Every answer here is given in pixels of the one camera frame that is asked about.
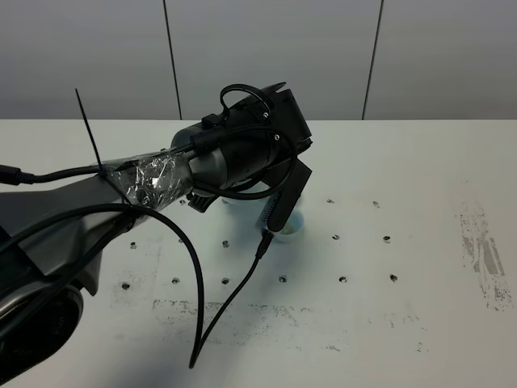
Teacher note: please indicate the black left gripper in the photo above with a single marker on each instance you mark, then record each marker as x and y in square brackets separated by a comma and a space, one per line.
[271, 129]

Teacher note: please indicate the light blue porcelain teapot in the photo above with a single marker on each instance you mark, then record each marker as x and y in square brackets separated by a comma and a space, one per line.
[259, 203]

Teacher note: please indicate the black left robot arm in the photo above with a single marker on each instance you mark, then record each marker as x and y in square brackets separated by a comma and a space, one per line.
[52, 241]

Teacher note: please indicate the near light blue teacup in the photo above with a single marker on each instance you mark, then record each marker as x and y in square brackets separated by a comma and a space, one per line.
[293, 228]

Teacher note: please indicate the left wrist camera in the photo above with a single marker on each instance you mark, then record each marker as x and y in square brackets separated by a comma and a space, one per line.
[280, 205]

